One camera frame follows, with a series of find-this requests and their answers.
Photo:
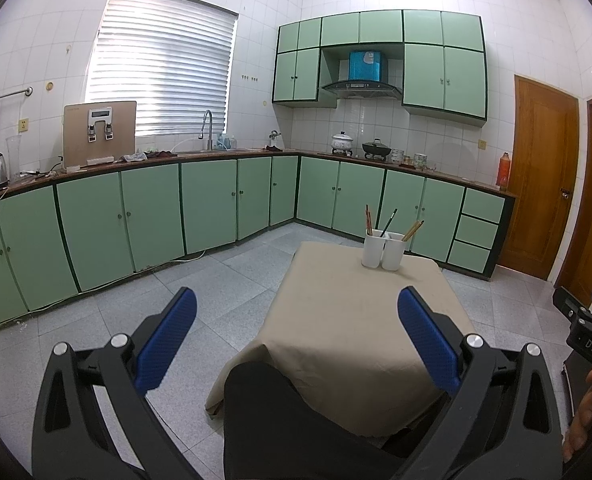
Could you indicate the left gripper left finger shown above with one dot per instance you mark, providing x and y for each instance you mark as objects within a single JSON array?
[{"x": 70, "y": 439}]

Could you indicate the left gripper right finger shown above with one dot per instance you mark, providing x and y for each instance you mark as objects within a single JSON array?
[{"x": 500, "y": 418}]

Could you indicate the plain wooden chopstick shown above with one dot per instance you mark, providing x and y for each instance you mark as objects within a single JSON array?
[{"x": 413, "y": 229}]

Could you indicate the black spoon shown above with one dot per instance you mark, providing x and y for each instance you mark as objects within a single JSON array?
[{"x": 390, "y": 219}]

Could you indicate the green lower kitchen cabinets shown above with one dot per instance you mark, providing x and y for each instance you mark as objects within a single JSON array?
[{"x": 60, "y": 239}]

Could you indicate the green kitchen cabinets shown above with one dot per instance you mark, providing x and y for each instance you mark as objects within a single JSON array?
[
  {"x": 60, "y": 239},
  {"x": 431, "y": 62}
]

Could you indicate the kitchen faucet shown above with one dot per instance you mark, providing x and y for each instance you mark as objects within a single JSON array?
[{"x": 206, "y": 131}]

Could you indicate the green upper kitchen cabinets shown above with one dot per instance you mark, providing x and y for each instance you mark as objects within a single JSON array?
[{"x": 431, "y": 62}]

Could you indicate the person's right hand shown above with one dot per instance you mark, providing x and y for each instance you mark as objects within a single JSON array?
[{"x": 577, "y": 434}]

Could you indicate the black flat box on floor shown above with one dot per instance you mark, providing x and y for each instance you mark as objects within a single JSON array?
[{"x": 574, "y": 371}]

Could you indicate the beige tablecloth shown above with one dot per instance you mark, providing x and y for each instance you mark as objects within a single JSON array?
[{"x": 333, "y": 330}]

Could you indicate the white twin utensil holder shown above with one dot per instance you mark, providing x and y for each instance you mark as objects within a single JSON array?
[{"x": 383, "y": 250}]

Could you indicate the black wok with lid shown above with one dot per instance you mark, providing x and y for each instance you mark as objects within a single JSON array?
[{"x": 375, "y": 150}]

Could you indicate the cardboard box with picture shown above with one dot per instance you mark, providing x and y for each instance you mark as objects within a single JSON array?
[{"x": 97, "y": 131}]

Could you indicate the range hood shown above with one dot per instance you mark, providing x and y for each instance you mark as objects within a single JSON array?
[{"x": 363, "y": 89}]

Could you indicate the white window blind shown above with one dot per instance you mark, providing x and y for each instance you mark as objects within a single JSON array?
[{"x": 172, "y": 57}]

